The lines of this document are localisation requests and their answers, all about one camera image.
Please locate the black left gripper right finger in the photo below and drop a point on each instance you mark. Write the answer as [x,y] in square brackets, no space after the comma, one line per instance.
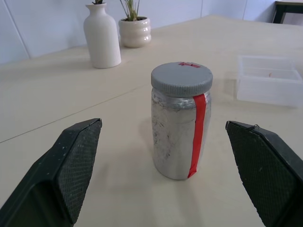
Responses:
[265,170]

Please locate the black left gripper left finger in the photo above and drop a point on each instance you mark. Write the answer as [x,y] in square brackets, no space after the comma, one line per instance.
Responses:
[47,170]

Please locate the tall white ceramic vase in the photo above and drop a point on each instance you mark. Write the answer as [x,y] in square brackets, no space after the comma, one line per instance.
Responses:
[101,42]

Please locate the white ribbed plant pot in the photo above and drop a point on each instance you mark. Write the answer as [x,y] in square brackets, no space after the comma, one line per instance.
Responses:
[135,33]

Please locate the dark framed side table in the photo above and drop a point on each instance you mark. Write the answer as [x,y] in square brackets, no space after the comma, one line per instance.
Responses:
[281,8]

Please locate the green leafy plant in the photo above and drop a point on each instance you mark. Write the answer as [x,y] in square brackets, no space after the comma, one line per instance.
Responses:
[130,10]

